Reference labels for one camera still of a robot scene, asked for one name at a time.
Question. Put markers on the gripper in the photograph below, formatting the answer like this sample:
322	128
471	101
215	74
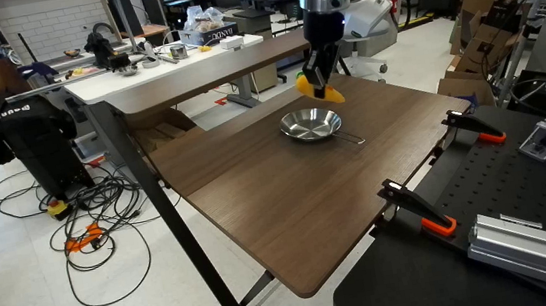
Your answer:
322	30

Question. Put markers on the carrot plush toy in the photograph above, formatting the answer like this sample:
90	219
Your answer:
334	94

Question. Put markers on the silver metal pan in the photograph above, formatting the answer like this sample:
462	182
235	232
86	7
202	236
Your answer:
309	124

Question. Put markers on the small yellow toy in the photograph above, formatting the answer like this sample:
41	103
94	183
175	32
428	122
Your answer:
204	48

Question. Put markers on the toy kitchen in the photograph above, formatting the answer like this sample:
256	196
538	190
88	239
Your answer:
50	24

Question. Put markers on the small white box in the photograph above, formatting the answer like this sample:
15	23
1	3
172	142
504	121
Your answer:
232	42

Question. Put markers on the box with plastic bags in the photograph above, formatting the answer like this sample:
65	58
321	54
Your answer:
207	31

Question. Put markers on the metal cup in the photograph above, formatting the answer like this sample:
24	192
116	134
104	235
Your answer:
178	52

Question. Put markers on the white table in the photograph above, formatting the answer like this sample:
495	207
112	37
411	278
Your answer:
172	70

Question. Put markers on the black orange spring clamp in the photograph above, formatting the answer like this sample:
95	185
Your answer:
415	204
474	125

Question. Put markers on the small metal bowl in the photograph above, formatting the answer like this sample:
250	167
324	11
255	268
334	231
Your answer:
129	70

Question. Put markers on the pile of cardboard boxes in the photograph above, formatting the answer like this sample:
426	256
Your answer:
496	8

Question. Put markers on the black device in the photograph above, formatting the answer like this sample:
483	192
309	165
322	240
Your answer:
102	48

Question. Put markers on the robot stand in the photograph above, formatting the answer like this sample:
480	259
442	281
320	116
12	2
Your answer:
486	250

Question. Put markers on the black machine with cloth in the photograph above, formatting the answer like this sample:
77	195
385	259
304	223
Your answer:
35	136

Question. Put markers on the yellow emergency stop button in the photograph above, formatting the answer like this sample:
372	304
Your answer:
57	209

